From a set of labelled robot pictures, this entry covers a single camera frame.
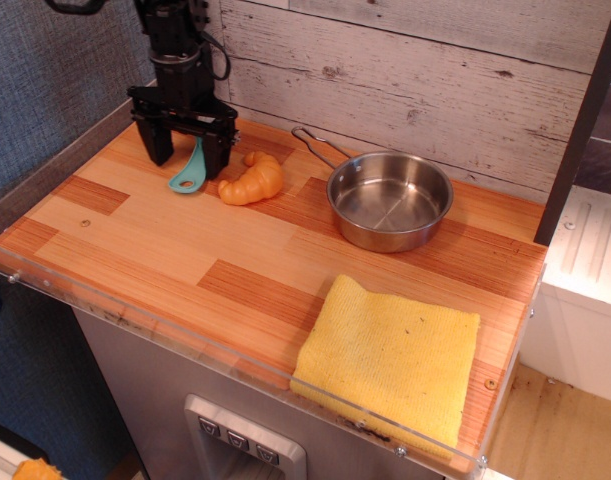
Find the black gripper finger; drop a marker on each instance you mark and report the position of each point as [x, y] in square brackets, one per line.
[216, 149]
[157, 140]

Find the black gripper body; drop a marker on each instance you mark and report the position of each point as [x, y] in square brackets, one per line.
[183, 98]

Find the teal brush with white bristles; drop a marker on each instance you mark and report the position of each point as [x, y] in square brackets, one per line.
[193, 175]

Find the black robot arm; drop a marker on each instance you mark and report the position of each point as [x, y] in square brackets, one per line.
[176, 27]

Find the yellow cloth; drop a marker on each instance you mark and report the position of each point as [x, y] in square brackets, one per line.
[399, 366]

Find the orange toy croissant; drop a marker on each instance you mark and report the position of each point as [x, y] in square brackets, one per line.
[263, 179]

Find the stainless steel saucepan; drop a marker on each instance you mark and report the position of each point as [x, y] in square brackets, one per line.
[385, 202]

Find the silver dispenser button panel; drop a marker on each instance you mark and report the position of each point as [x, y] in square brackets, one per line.
[230, 446]

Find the orange object bottom left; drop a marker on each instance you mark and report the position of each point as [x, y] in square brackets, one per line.
[36, 469]

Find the clear acrylic guard rail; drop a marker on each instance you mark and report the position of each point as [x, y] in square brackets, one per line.
[251, 309]

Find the dark vertical post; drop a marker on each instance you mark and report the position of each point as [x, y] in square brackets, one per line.
[591, 105]

